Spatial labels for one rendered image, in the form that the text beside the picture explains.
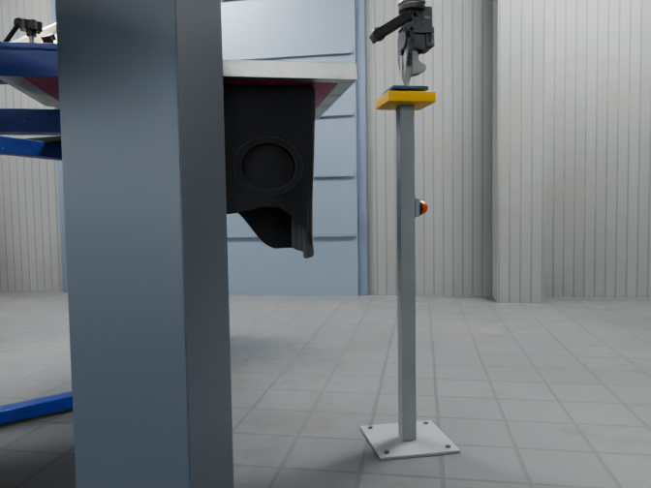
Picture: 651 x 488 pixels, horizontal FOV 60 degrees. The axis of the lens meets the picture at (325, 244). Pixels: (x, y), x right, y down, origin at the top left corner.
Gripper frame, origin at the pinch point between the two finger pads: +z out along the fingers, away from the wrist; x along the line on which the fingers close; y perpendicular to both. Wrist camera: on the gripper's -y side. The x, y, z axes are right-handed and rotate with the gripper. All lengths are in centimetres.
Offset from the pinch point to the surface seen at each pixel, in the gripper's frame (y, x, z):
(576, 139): 196, 213, -13
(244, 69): -43.5, -17.2, 2.0
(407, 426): -1, -2, 94
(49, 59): -84, -18, 1
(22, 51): -90, -18, 0
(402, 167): -1.5, -2.0, 23.0
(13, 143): -123, 73, 8
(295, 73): -31.8, -17.2, 2.6
